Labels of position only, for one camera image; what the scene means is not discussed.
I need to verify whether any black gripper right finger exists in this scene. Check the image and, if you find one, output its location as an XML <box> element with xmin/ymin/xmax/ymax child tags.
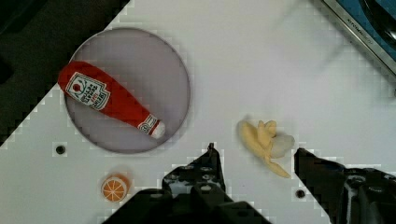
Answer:
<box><xmin>294</xmin><ymin>148</ymin><xmax>396</xmax><ymax>224</ymax></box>

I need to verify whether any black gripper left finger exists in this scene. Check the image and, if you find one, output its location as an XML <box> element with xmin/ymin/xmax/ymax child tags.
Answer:
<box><xmin>162</xmin><ymin>143</ymin><xmax>226</xmax><ymax>198</ymax></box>

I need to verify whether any yellow plush banana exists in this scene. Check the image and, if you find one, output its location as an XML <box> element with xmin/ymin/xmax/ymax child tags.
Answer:
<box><xmin>238</xmin><ymin>120</ymin><xmax>295</xmax><ymax>178</ymax></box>

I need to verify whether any orange slice toy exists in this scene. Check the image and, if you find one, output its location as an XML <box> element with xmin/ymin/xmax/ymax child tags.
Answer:
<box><xmin>101</xmin><ymin>174</ymin><xmax>130</xmax><ymax>203</ymax></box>

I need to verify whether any grey round plate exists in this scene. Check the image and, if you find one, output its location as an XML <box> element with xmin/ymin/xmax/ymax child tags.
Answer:
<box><xmin>64</xmin><ymin>28</ymin><xmax>191</xmax><ymax>154</ymax></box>

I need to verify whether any red plush ketchup bottle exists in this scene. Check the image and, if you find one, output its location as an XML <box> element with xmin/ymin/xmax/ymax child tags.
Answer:
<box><xmin>58</xmin><ymin>61</ymin><xmax>165</xmax><ymax>139</ymax></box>

